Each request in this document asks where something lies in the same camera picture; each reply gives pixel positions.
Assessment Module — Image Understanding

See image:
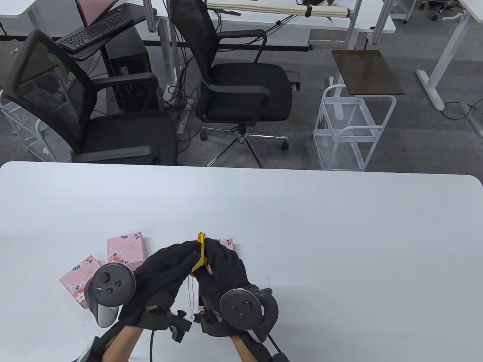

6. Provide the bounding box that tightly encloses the pink screen laptop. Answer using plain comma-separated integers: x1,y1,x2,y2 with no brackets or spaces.
75,0,121,28

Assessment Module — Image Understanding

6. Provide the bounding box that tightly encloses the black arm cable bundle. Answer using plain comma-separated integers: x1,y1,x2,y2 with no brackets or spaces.
74,332,114,362

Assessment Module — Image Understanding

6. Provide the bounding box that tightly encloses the yellow cloth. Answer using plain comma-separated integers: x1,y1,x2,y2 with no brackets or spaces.
191,233,212,278

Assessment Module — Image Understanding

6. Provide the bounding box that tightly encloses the black mesh office chair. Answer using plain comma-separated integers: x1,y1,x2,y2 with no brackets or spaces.
169,0,300,169
1,29,184,166

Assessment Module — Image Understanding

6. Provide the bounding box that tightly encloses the rolled beige mat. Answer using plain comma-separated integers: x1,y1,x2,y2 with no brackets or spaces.
207,0,351,19

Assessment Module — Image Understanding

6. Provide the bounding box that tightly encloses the pink floral gift box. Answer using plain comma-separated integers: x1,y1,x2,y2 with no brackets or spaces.
59,255,102,309
107,232,147,272

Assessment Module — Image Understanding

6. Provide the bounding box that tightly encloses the tangle of black cables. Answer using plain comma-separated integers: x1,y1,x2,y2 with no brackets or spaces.
162,45,200,151

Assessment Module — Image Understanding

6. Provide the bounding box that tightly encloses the silver necklace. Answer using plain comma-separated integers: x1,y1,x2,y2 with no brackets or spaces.
186,272,200,322

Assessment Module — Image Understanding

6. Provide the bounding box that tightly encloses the white desk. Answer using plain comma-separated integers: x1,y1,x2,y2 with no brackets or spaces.
0,0,82,38
415,0,483,138

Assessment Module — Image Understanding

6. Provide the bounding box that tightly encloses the person's left forearm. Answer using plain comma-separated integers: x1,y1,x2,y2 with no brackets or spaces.
102,325,144,362

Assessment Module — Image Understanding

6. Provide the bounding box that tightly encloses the black office chair base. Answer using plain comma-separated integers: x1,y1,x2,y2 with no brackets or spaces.
418,0,461,22

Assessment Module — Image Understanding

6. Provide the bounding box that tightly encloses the person's left hand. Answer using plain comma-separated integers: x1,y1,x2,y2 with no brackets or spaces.
119,241,202,328

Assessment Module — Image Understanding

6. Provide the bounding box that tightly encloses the black computer tower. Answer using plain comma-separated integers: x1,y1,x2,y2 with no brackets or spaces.
105,26,159,112

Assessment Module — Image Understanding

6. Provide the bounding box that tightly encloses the black keyboard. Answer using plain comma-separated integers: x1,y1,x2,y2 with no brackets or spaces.
57,14,135,52

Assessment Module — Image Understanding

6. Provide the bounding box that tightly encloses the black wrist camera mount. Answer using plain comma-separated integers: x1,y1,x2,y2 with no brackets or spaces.
142,290,192,343
193,309,231,338

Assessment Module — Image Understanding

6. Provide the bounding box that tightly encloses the white wire trolley cart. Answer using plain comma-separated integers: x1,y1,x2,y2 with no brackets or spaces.
0,89,63,163
312,84,397,172

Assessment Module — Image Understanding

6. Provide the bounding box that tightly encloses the person's right forearm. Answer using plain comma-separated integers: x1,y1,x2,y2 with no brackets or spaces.
228,334,265,362

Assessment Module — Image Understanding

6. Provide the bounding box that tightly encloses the black floor cable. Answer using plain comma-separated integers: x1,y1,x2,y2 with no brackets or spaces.
441,96,483,121

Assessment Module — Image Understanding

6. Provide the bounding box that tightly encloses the person's right hand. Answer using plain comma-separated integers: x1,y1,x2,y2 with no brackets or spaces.
194,238,251,313

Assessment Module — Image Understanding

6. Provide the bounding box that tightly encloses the dark wooden side table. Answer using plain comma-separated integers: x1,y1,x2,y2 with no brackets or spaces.
328,50,406,117

